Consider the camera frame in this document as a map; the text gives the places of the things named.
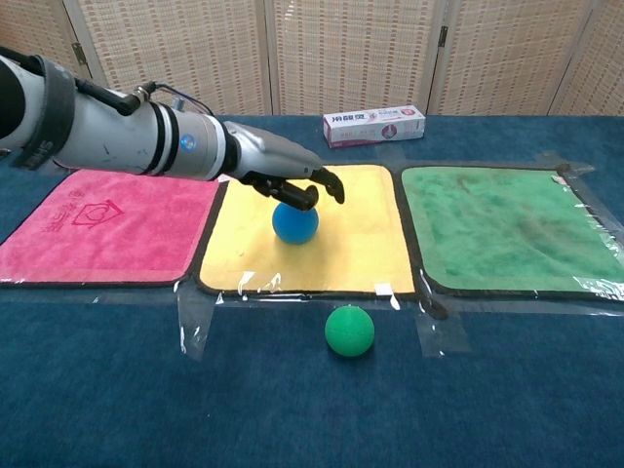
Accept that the blue ball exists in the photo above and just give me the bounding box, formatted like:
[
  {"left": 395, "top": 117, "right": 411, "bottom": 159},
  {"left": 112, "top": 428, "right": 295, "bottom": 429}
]
[{"left": 271, "top": 201, "right": 321, "bottom": 246}]

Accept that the white toothpaste box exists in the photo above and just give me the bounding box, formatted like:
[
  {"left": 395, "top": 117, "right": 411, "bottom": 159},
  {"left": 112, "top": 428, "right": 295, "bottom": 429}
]
[{"left": 322, "top": 104, "right": 427, "bottom": 150}]

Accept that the yellow towel mat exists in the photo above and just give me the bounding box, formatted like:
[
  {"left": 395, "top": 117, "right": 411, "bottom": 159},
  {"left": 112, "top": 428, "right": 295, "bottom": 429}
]
[{"left": 194, "top": 163, "right": 420, "bottom": 297}]

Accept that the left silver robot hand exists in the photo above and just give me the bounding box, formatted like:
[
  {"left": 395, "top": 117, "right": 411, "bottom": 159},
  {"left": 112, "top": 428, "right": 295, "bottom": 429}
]
[{"left": 222, "top": 120, "right": 346, "bottom": 212}]

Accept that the pink towel mat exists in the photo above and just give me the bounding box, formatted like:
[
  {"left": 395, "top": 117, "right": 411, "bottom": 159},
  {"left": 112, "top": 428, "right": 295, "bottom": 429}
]
[{"left": 0, "top": 168, "right": 227, "bottom": 289}]

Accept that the green ball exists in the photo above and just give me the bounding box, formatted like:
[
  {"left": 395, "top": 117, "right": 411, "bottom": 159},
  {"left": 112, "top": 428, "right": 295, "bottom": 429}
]
[{"left": 324, "top": 304, "right": 376, "bottom": 359}]

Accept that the green towel mat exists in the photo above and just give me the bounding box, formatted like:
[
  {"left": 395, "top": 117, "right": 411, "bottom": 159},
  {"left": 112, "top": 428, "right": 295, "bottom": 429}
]
[{"left": 397, "top": 164, "right": 624, "bottom": 303}]

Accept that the woven folding screen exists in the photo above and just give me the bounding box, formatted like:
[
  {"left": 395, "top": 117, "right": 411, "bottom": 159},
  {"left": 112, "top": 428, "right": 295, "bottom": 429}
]
[{"left": 0, "top": 0, "right": 624, "bottom": 125}]

